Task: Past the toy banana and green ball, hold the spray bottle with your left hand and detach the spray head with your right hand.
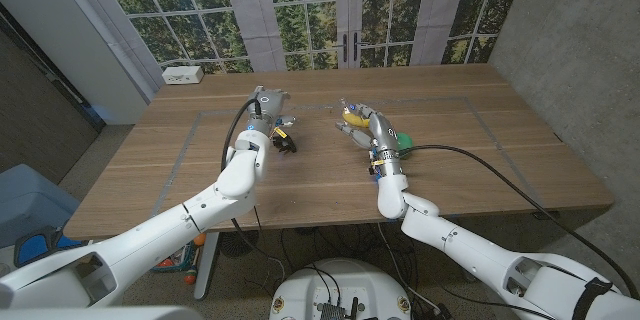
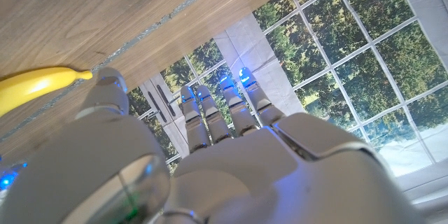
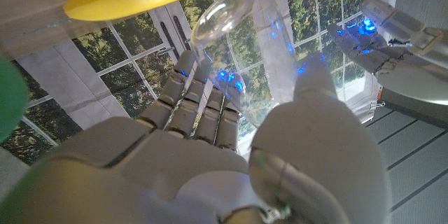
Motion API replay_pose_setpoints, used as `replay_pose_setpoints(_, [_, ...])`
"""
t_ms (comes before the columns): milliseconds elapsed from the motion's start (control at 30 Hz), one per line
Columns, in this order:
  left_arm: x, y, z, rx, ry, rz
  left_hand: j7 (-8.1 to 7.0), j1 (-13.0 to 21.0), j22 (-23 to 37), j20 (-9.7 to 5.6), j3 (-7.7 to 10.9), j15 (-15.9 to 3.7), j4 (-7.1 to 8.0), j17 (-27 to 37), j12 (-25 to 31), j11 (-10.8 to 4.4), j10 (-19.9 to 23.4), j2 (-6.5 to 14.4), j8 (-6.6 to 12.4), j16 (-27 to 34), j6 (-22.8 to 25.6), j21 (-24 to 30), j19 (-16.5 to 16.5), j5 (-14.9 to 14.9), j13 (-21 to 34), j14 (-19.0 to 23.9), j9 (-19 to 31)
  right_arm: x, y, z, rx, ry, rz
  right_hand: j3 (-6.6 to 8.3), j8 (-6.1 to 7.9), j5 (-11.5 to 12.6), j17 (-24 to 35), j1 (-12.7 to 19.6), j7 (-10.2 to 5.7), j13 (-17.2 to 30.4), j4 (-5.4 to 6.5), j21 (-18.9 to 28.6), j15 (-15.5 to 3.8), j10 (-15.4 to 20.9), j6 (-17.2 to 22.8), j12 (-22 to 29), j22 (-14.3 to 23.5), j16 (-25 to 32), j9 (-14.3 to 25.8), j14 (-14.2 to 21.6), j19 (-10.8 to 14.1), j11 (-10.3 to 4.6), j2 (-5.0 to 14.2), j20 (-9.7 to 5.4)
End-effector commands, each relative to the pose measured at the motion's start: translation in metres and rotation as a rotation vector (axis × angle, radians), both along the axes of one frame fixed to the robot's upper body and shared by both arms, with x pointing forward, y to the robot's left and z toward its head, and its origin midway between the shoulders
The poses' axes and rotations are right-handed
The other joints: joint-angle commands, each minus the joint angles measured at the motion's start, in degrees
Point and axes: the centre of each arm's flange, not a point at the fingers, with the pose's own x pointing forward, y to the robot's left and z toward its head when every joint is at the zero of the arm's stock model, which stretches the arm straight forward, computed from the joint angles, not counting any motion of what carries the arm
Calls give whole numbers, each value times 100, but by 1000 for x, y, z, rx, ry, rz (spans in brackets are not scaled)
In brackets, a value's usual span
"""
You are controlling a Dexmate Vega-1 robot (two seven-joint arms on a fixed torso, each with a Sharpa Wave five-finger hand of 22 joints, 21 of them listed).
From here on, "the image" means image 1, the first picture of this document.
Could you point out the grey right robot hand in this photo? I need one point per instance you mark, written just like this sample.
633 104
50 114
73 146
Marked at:
385 135

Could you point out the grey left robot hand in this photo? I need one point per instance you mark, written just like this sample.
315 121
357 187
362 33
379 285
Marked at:
267 105

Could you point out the black spray head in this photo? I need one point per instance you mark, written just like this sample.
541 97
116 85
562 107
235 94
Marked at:
285 144

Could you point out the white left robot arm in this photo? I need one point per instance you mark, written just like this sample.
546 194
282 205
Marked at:
175 225

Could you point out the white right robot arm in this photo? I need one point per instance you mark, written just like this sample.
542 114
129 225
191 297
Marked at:
475 255

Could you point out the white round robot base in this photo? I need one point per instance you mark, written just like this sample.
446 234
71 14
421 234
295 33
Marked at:
345 280

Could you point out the green ball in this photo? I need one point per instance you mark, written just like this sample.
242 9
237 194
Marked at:
405 141

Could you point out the yellow toy banana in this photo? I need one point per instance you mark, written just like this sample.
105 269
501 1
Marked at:
351 118

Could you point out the small orange ball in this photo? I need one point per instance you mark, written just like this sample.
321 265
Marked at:
201 240

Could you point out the colourful toy maraca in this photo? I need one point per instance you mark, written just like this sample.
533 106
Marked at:
191 276

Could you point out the white power strip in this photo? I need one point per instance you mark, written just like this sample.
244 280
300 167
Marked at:
182 74

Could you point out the printed window forest backdrop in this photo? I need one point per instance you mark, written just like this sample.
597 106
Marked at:
300 10

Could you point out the black round floor fan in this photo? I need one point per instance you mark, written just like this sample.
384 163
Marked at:
242 244

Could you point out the blue basket with toys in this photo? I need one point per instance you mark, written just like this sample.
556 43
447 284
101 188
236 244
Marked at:
182 260

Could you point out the white table leg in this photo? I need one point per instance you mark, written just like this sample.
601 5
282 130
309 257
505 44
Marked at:
205 275

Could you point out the blue storage bin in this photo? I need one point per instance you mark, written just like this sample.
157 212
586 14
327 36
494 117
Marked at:
30 200

